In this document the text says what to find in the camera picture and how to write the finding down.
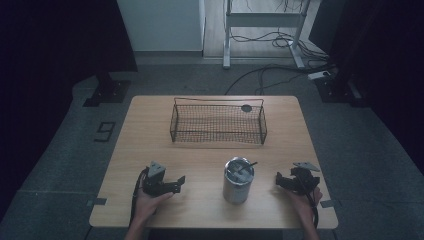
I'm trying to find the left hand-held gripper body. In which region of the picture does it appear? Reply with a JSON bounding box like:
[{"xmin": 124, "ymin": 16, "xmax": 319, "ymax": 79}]
[{"xmin": 141, "ymin": 160, "xmax": 174, "ymax": 198}]

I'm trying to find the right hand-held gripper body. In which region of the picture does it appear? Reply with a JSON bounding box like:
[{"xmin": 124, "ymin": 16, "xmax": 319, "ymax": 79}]
[{"xmin": 287, "ymin": 161, "xmax": 321, "ymax": 196}]

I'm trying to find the person's right hand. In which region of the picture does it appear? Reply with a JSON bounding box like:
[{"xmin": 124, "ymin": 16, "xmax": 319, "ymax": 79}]
[{"xmin": 287, "ymin": 186, "xmax": 324, "ymax": 224}]

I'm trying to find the person's left hand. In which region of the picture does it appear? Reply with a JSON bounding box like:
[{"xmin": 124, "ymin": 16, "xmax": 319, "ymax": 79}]
[{"xmin": 134, "ymin": 186, "xmax": 175, "ymax": 228}]

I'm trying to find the black straw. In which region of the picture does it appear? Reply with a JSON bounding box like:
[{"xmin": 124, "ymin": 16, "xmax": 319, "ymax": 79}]
[{"xmin": 237, "ymin": 161, "xmax": 259, "ymax": 174}]

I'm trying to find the silver metal tumbler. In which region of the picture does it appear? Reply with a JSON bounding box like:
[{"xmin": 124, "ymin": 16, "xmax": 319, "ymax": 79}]
[{"xmin": 222, "ymin": 156, "xmax": 256, "ymax": 206}]

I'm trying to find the black floor number marker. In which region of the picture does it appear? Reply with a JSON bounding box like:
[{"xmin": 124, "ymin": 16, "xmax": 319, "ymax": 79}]
[{"xmin": 93, "ymin": 121, "xmax": 117, "ymax": 144}]

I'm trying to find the black stand base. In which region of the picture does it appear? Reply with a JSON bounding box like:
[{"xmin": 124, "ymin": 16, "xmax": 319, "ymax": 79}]
[
  {"xmin": 82, "ymin": 71, "xmax": 132, "ymax": 108},
  {"xmin": 314, "ymin": 73, "xmax": 368, "ymax": 108}
]

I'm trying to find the white power strip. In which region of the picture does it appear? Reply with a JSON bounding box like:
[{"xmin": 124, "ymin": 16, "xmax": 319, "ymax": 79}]
[{"xmin": 306, "ymin": 70, "xmax": 335, "ymax": 81}]

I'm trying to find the white panel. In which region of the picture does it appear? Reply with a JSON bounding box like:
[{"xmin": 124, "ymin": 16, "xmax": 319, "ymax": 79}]
[{"xmin": 116, "ymin": 0, "xmax": 207, "ymax": 53}]

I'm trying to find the dark curtain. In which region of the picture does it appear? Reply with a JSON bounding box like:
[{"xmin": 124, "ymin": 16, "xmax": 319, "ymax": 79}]
[
  {"xmin": 0, "ymin": 0, "xmax": 139, "ymax": 221},
  {"xmin": 308, "ymin": 0, "xmax": 424, "ymax": 168}
]

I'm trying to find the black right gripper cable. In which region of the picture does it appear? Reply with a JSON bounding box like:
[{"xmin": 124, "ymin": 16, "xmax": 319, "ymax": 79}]
[{"xmin": 299, "ymin": 173, "xmax": 320, "ymax": 230}]

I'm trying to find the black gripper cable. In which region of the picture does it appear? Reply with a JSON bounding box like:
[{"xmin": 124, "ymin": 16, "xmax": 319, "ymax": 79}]
[
  {"xmin": 129, "ymin": 167, "xmax": 150, "ymax": 228},
  {"xmin": 299, "ymin": 173, "xmax": 320, "ymax": 230}
]

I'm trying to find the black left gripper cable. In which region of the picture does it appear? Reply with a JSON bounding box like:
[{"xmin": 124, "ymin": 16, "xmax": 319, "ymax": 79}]
[{"xmin": 129, "ymin": 167, "xmax": 150, "ymax": 228}]

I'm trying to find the dark wire mesh basket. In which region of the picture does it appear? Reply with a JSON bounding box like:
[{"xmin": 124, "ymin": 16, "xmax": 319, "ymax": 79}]
[{"xmin": 169, "ymin": 97, "xmax": 269, "ymax": 146}]

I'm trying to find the long black floor cable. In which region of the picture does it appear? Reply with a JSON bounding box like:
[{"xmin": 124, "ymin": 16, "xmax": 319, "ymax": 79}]
[{"xmin": 224, "ymin": 63, "xmax": 336, "ymax": 96}]

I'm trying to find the tangle of thin floor cables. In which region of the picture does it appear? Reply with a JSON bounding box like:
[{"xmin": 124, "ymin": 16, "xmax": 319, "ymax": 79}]
[{"xmin": 229, "ymin": 29, "xmax": 331, "ymax": 68}]

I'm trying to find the white metal desk frame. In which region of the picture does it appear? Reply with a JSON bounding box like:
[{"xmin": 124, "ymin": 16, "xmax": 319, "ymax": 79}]
[{"xmin": 222, "ymin": 0, "xmax": 313, "ymax": 70}]

